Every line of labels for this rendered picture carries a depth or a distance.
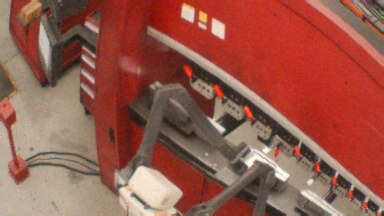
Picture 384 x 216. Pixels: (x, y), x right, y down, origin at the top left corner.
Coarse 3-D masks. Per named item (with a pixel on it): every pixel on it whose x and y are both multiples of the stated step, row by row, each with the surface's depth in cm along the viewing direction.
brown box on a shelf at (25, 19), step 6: (30, 6) 544; (36, 6) 543; (24, 12) 539; (30, 12) 537; (36, 12) 545; (42, 12) 552; (18, 18) 550; (24, 18) 542; (30, 18) 541; (24, 24) 541
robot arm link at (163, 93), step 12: (168, 84) 402; (180, 84) 403; (156, 96) 398; (168, 96) 396; (156, 108) 397; (156, 120) 399; (144, 132) 403; (156, 132) 400; (144, 144) 400; (144, 156) 401
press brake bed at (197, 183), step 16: (144, 128) 488; (160, 144) 484; (160, 160) 492; (176, 160) 480; (192, 160) 470; (176, 176) 489; (192, 176) 477; (208, 176) 465; (192, 192) 486; (208, 192) 474; (240, 192) 451; (176, 208) 515; (224, 208) 471; (240, 208) 459
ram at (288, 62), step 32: (160, 0) 439; (192, 0) 419; (224, 0) 400; (256, 0) 380; (192, 32) 435; (224, 32) 416; (256, 32) 396; (288, 32) 375; (320, 32) 352; (224, 64) 430; (256, 64) 410; (288, 64) 389; (320, 64) 366; (352, 64) 341; (288, 96) 402; (320, 96) 379; (352, 96) 353; (288, 128) 413; (320, 128) 389; (352, 128) 364; (352, 160) 373
